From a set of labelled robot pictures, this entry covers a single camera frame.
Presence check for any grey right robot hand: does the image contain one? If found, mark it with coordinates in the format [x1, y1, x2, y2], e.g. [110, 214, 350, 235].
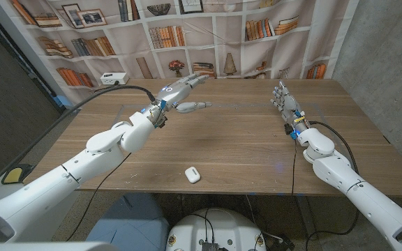
[269, 80, 308, 135]

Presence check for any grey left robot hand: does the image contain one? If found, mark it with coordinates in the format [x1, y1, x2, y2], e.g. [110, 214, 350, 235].
[151, 73, 213, 121]

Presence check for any white AirPods case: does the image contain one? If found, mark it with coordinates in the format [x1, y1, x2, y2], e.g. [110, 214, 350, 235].
[184, 166, 202, 185]

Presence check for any white power strip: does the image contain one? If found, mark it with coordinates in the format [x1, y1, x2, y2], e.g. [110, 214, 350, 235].
[100, 72, 130, 86]

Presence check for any printed bookshelf backdrop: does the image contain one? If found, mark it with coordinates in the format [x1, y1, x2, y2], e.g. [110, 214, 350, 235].
[0, 0, 361, 111]

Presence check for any grey table leg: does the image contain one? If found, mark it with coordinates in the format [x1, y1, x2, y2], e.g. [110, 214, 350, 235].
[297, 195, 319, 240]

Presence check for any black power adapter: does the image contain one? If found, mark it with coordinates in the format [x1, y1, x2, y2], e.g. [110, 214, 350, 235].
[269, 234, 296, 251]

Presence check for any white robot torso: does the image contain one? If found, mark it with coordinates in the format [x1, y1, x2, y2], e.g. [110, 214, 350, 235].
[165, 208, 267, 251]

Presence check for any black torso electronics module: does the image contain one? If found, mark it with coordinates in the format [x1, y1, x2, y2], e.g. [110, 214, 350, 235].
[200, 240, 228, 251]

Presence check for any dark grey partition panel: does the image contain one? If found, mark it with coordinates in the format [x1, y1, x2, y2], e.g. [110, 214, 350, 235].
[0, 6, 66, 189]

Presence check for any yellow and black pad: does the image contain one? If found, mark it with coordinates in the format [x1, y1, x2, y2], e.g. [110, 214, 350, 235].
[1, 163, 34, 185]

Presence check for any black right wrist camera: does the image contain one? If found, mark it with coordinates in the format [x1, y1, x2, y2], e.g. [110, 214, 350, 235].
[283, 123, 298, 140]

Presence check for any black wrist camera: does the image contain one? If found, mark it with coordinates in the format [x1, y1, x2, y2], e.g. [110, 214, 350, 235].
[154, 114, 169, 129]
[283, 123, 298, 140]

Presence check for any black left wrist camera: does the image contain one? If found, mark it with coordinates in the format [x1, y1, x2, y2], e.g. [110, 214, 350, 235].
[154, 114, 169, 129]

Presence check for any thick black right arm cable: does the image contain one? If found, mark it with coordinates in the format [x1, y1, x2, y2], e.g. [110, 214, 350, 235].
[308, 120, 361, 251]

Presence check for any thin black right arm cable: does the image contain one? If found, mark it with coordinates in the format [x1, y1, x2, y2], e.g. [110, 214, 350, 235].
[290, 139, 298, 196]

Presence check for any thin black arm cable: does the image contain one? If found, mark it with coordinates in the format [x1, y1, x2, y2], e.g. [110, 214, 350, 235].
[290, 139, 298, 196]
[66, 152, 132, 242]

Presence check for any black power strip cord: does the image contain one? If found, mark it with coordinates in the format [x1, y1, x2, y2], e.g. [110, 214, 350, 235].
[92, 80, 120, 94]

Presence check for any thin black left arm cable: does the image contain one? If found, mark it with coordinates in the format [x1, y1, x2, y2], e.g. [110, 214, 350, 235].
[66, 152, 132, 242]

